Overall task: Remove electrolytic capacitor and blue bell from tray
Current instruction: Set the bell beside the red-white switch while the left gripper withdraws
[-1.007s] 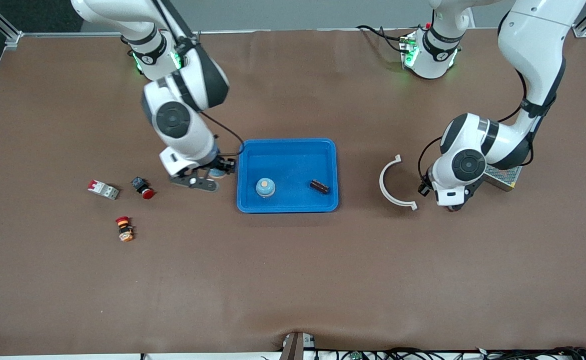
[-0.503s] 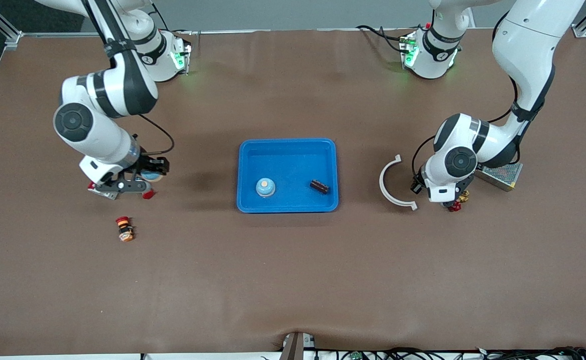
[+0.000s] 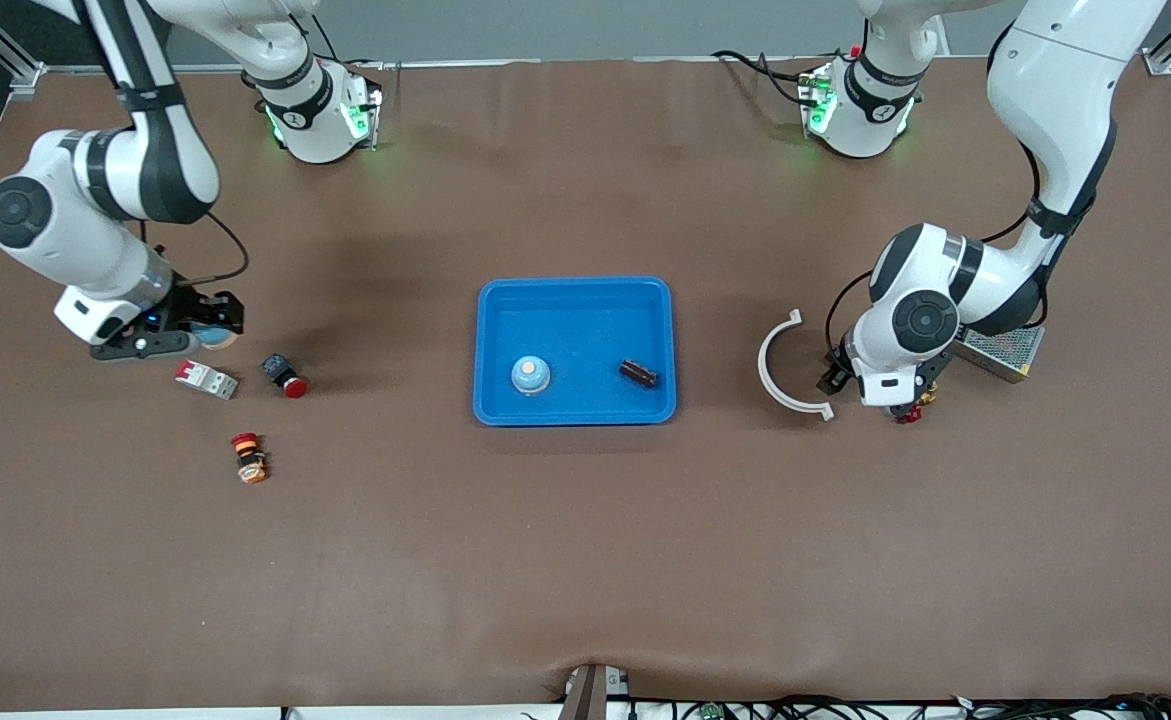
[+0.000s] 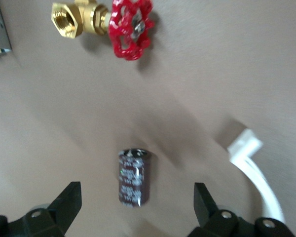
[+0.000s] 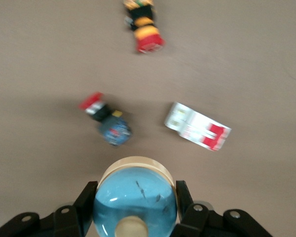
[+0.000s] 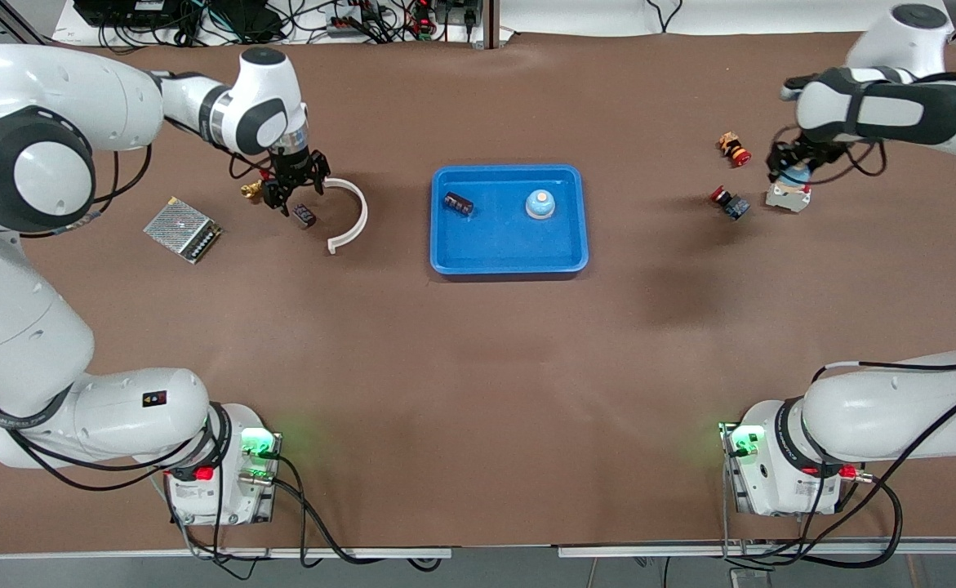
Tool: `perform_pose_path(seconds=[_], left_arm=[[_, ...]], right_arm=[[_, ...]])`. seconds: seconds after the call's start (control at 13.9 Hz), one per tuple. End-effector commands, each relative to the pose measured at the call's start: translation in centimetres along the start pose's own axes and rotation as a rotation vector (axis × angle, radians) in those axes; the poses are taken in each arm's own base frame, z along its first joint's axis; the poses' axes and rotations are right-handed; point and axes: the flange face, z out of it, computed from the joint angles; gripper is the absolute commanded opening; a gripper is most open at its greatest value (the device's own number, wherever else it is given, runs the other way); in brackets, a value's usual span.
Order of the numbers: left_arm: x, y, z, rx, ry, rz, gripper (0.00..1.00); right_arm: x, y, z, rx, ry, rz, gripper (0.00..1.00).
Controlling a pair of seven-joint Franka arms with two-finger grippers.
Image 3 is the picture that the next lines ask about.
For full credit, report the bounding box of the white red circuit breaker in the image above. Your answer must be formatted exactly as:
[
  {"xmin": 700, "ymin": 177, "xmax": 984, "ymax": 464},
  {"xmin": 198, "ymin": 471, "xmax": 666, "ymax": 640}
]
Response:
[{"xmin": 174, "ymin": 360, "xmax": 240, "ymax": 401}]

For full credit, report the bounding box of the metal mesh power supply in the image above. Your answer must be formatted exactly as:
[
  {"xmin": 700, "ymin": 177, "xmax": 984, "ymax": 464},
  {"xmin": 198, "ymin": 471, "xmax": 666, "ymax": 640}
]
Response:
[{"xmin": 953, "ymin": 322, "xmax": 1046, "ymax": 384}]

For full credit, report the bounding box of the red orange emergency stop button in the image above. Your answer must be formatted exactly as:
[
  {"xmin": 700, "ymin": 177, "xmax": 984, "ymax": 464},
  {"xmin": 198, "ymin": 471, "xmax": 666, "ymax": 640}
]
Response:
[{"xmin": 230, "ymin": 432, "xmax": 270, "ymax": 486}]

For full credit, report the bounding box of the blue plastic tray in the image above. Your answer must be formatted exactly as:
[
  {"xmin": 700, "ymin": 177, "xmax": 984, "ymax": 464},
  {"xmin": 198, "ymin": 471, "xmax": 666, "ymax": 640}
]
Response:
[{"xmin": 473, "ymin": 276, "xmax": 678, "ymax": 428}]

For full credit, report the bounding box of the grey table edge clamp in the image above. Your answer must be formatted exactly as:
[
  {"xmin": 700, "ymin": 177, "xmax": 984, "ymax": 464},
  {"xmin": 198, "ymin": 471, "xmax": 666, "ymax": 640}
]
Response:
[{"xmin": 557, "ymin": 663, "xmax": 632, "ymax": 720}]

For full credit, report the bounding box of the red handle brass valve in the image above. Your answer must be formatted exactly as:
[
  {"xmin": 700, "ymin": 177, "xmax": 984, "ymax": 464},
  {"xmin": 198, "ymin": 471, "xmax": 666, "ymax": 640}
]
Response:
[{"xmin": 893, "ymin": 385, "xmax": 940, "ymax": 425}]

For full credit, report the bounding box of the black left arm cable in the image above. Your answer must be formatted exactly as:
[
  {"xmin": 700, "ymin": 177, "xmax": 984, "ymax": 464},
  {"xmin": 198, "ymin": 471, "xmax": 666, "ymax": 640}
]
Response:
[{"xmin": 823, "ymin": 140, "xmax": 1058, "ymax": 353}]

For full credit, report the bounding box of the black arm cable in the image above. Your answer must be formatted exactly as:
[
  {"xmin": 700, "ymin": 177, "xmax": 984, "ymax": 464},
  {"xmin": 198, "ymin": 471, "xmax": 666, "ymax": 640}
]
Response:
[
  {"xmin": 140, "ymin": 212, "xmax": 250, "ymax": 287},
  {"xmin": 823, "ymin": 140, "xmax": 1058, "ymax": 353}
]

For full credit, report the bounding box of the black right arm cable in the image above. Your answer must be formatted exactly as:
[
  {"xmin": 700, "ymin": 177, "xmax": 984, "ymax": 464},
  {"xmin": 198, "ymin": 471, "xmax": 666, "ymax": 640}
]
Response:
[{"xmin": 140, "ymin": 212, "xmax": 250, "ymax": 287}]

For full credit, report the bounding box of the white curved plastic bracket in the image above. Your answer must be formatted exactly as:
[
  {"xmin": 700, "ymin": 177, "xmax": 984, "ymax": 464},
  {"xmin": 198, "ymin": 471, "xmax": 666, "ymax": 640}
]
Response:
[{"xmin": 757, "ymin": 309, "xmax": 836, "ymax": 422}]

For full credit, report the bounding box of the red push button switch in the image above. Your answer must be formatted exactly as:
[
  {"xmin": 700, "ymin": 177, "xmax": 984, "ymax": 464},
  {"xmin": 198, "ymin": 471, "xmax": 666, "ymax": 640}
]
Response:
[{"xmin": 261, "ymin": 352, "xmax": 310, "ymax": 400}]

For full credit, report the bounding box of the black base cable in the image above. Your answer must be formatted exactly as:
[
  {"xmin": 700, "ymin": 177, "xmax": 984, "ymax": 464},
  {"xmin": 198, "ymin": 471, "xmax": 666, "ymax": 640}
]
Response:
[{"xmin": 713, "ymin": 50, "xmax": 826, "ymax": 109}]

